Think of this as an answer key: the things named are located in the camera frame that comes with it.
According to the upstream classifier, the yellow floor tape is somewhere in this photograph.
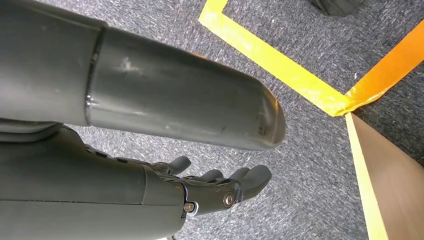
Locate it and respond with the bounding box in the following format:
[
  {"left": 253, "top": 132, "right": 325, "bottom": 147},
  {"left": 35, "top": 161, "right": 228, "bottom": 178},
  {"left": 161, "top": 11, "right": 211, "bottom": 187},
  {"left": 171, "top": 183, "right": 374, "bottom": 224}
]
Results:
[{"left": 198, "top": 0, "right": 352, "bottom": 117}]

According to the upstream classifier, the dark object on floor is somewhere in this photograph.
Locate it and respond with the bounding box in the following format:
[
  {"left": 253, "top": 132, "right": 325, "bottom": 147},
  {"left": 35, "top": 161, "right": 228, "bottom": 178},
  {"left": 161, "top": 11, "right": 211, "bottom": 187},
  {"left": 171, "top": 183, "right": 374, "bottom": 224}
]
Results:
[{"left": 309, "top": 0, "right": 365, "bottom": 17}]

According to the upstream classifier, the orange floor tape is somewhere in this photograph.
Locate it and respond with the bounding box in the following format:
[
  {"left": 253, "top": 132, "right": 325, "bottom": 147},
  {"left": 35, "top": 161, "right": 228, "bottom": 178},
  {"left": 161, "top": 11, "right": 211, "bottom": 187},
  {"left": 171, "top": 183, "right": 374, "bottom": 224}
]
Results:
[{"left": 337, "top": 19, "right": 424, "bottom": 117}]

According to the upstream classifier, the brown board with yellow edge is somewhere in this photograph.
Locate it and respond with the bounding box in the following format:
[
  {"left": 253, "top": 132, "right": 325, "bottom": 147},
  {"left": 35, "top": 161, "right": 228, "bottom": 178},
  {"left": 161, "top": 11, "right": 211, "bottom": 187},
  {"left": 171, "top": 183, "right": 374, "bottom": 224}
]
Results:
[{"left": 344, "top": 111, "right": 424, "bottom": 240}]

